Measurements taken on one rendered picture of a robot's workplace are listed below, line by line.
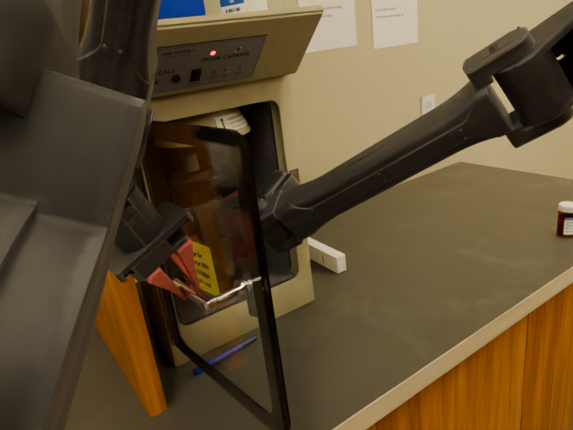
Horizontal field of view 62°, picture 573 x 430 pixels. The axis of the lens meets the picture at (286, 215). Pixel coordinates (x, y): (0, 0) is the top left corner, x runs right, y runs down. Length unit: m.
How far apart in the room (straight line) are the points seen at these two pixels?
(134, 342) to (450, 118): 0.53
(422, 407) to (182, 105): 0.67
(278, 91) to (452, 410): 0.69
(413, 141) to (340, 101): 0.98
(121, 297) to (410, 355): 0.48
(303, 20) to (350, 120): 0.83
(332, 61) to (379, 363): 0.96
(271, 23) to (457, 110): 0.32
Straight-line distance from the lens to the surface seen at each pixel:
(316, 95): 1.48
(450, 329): 0.94
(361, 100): 1.60
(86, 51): 0.43
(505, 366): 1.15
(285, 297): 0.98
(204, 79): 0.76
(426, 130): 0.57
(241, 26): 0.72
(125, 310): 0.73
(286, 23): 0.76
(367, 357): 0.87
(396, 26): 1.70
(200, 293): 0.56
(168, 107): 0.78
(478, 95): 0.55
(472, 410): 1.11
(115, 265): 0.54
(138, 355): 0.77
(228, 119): 0.86
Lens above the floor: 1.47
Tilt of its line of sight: 20 degrees down
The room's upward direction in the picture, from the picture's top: 7 degrees counter-clockwise
